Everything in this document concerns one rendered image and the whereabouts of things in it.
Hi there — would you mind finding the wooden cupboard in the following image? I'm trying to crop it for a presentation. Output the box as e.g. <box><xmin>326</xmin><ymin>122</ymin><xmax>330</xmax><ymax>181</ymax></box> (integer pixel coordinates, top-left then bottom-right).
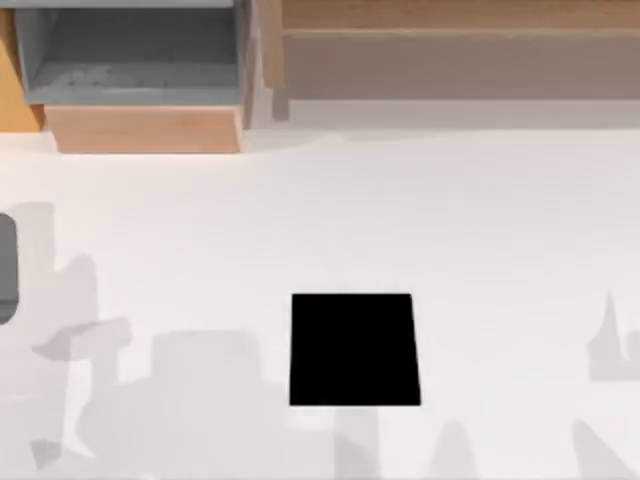
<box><xmin>0</xmin><ymin>0</ymin><xmax>640</xmax><ymax>134</ymax></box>

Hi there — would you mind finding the pale wooden drawer front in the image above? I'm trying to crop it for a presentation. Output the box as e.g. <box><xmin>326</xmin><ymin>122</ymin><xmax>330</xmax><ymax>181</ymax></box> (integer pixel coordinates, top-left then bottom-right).
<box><xmin>43</xmin><ymin>103</ymin><xmax>243</xmax><ymax>155</ymax></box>

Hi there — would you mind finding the grey pierced drawer inside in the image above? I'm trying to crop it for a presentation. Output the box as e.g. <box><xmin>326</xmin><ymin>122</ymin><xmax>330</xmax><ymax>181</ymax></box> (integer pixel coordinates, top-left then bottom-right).
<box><xmin>13</xmin><ymin>0</ymin><xmax>251</xmax><ymax>132</ymax></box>

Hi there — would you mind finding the flat black square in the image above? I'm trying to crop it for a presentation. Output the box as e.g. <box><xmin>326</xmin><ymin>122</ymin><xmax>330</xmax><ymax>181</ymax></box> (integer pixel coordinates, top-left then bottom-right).
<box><xmin>288</xmin><ymin>292</ymin><xmax>423</xmax><ymax>408</ymax></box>

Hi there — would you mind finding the grey rounded block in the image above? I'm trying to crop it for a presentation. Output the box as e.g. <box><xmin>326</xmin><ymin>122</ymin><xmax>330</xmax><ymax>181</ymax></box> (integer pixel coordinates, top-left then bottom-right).
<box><xmin>0</xmin><ymin>213</ymin><xmax>20</xmax><ymax>326</ymax></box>

